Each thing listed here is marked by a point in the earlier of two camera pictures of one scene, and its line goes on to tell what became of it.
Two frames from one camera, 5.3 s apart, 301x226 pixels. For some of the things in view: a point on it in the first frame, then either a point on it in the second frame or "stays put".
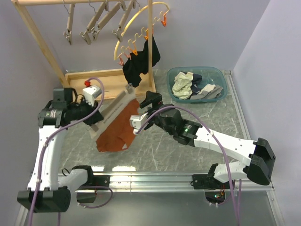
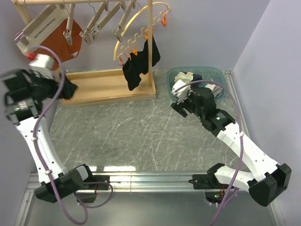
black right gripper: x=152 y=97 -> x=179 y=107
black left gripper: x=97 y=117 -> x=68 y=89
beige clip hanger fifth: x=117 y=31 stays put
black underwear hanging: x=138 y=63 stays put
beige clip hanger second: x=68 y=33 stays put
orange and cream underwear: x=120 y=136 -> x=51 y=40
